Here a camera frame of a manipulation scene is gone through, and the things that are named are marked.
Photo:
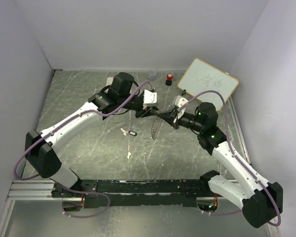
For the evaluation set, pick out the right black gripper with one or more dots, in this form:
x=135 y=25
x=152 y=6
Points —
x=169 y=117

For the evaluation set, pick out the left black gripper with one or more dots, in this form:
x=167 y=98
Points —
x=148 y=112

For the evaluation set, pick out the metal disc with keyrings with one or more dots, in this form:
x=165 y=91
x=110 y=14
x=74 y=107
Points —
x=155 y=128

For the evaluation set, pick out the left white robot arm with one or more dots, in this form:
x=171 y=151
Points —
x=42 y=148

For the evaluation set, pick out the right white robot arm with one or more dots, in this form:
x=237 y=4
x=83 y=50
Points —
x=259 y=200

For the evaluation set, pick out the key with black tag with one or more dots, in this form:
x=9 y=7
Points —
x=131 y=133

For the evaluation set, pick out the red black stamp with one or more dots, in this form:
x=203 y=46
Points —
x=169 y=80

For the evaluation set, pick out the small clear cup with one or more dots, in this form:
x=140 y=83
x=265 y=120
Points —
x=152 y=74

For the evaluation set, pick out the white staple box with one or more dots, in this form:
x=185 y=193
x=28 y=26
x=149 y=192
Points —
x=109 y=80

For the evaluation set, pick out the small whiteboard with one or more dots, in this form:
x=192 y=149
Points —
x=201 y=76

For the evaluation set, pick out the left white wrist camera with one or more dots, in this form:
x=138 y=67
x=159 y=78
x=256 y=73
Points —
x=150 y=99

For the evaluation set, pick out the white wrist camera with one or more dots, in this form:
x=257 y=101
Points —
x=150 y=99
x=180 y=101

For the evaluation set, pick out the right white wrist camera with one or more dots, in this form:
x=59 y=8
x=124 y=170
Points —
x=180 y=101

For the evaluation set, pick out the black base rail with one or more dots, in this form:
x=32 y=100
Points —
x=184 y=192

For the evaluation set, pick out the aluminium frame rail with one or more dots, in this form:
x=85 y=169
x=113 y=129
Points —
x=30 y=190

